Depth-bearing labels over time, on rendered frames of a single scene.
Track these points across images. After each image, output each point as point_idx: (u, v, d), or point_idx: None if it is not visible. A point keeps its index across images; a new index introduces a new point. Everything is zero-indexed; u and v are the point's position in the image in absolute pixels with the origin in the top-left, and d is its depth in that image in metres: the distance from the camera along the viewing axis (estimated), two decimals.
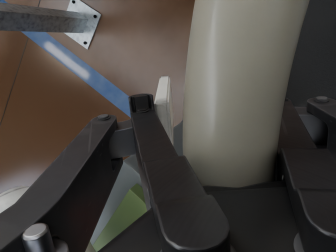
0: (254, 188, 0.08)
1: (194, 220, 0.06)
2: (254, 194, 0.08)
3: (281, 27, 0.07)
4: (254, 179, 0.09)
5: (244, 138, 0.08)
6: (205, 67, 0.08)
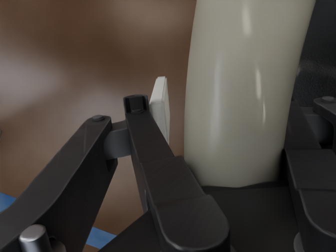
0: (254, 188, 0.08)
1: (194, 220, 0.06)
2: (254, 194, 0.08)
3: (291, 15, 0.07)
4: (260, 177, 0.08)
5: (250, 133, 0.08)
6: (210, 57, 0.07)
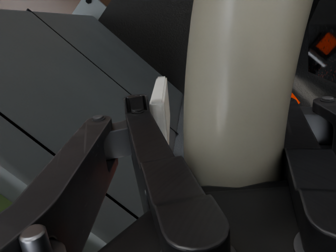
0: (254, 188, 0.08)
1: (194, 220, 0.06)
2: (254, 194, 0.08)
3: None
4: (261, 167, 0.08)
5: (251, 122, 0.08)
6: (210, 45, 0.07)
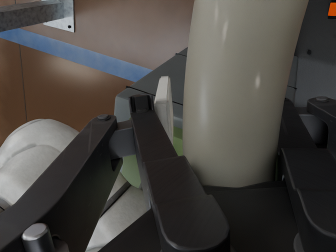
0: (254, 188, 0.08)
1: (194, 220, 0.06)
2: (254, 194, 0.08)
3: None
4: None
5: None
6: None
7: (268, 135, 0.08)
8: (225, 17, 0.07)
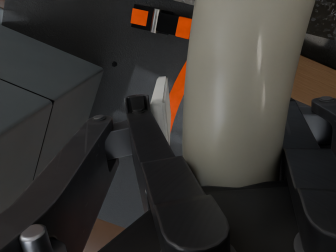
0: (254, 188, 0.08)
1: (194, 220, 0.06)
2: (254, 194, 0.08)
3: None
4: None
5: None
6: None
7: (272, 136, 0.08)
8: (228, 10, 0.07)
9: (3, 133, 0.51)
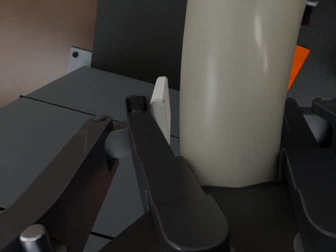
0: (254, 188, 0.08)
1: (194, 220, 0.06)
2: (254, 194, 0.08)
3: None
4: None
5: None
6: None
7: (272, 110, 0.08)
8: None
9: None
